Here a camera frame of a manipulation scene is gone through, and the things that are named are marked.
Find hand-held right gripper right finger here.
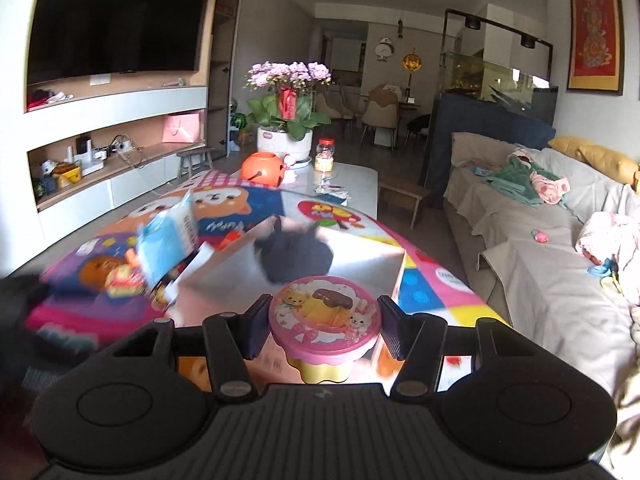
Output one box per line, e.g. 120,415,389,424
376,295,533,402

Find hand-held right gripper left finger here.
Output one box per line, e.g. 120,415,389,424
112,294,275,405

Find pink round cartoon tin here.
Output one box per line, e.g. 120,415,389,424
268,276,383,385

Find pink cardboard box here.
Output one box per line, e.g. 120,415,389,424
165,217,408,391

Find black plush toy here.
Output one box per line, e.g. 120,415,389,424
252,215,336,285

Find blue plastic packet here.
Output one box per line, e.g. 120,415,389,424
135,192,201,286

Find colourful printed blanket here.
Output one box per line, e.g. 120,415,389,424
25,170,511,396

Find low wooden stool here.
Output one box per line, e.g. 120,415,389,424
377,180,432,230

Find yellow shelf item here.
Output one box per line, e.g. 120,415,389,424
52,162,83,188

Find grey coffee table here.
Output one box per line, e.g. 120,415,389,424
280,160,379,221

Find loose cards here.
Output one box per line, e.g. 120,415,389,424
315,183,351,201

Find grey covered sofa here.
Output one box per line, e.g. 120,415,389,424
442,132,640,461

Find orange pumpkin bucket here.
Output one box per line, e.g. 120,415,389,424
240,151,288,186

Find candy jar with red lid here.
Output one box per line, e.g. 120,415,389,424
314,138,336,173

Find small wooden stool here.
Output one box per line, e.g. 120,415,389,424
176,147,216,181

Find green cloth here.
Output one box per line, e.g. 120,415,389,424
482,152,561,208

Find pink garment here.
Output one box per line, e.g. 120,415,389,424
530,170,571,206

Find red cloth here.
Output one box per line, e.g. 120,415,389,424
27,89,73,110

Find pink gift bag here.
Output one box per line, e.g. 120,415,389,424
161,113,202,143

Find blue toy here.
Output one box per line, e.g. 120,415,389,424
587,257,623,286

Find pink orchid in white pot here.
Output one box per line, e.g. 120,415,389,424
245,60,333,163

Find beige dining chair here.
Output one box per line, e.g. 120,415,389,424
361,85,399,148

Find dark blue cabinet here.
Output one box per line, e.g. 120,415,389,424
422,92,557,206

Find pink and white clothing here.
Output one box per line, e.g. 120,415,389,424
575,212,640,306

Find yellow cushion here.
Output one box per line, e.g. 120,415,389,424
547,136,640,186

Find glass fish tank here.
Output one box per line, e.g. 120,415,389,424
442,8,558,126

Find black television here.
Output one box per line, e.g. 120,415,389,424
27,0,213,86

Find white power strip with cables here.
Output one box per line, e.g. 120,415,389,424
75,135,141,176

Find white television wall cabinet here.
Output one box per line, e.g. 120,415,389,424
22,0,221,246

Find round yellow wall ornament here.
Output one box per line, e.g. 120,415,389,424
402,47,423,103

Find framed red wall picture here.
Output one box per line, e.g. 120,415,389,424
566,0,625,96

